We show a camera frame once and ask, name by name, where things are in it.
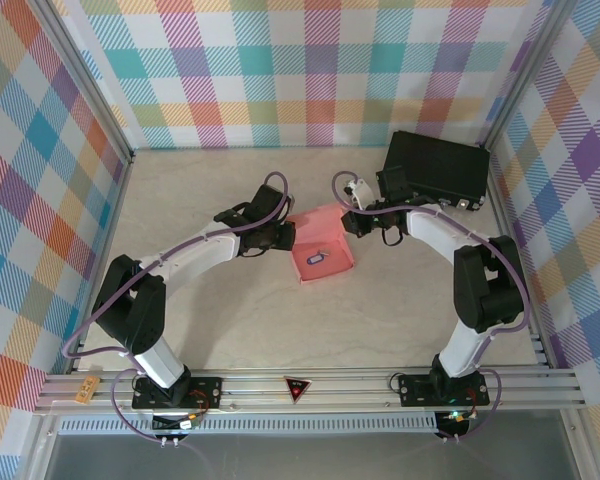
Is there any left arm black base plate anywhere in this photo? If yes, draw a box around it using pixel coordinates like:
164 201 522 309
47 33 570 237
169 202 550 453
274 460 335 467
131 375 225 412

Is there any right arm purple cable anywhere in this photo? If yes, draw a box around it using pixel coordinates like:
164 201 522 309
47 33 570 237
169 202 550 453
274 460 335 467
332 171 531 444

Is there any grey slotted cable duct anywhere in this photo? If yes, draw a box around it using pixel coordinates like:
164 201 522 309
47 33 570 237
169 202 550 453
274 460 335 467
57 412 439 436

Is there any aluminium frame post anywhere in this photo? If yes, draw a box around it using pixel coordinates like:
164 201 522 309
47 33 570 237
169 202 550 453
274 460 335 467
479 0 579 151
29 0 136 166

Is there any pink paper box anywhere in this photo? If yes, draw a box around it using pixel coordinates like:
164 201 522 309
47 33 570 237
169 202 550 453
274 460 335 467
285 203 356 287

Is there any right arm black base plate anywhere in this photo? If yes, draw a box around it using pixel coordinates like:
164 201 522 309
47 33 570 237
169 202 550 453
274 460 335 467
397 372 492 409

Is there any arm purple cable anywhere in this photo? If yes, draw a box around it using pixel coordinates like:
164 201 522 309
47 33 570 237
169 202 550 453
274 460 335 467
62 172 294 444
332 171 531 444

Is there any grey metal panel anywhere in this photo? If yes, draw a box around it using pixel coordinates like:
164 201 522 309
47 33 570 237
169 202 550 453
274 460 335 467
29 432 596 480

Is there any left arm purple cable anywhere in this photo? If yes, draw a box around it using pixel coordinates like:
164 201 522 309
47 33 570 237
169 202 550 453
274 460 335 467
62 172 294 444

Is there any aluminium frame rail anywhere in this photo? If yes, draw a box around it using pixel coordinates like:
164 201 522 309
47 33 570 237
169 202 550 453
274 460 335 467
34 367 589 416

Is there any black connector box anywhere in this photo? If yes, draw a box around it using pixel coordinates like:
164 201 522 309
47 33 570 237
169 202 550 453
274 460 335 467
152 414 201 434
437 410 474 436

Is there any black carrying case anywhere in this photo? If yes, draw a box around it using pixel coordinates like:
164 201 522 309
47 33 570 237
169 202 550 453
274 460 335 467
383 130 491 214

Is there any aluminium side rail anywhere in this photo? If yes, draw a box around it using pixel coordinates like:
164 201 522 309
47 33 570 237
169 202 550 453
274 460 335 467
67 149 136 374
482 147 554 371

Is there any orange label tag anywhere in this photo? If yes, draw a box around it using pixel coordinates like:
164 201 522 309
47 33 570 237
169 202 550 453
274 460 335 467
75 377 100 404

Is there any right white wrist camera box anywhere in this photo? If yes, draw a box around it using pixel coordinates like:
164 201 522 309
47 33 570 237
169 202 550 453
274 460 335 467
343 178 375 210

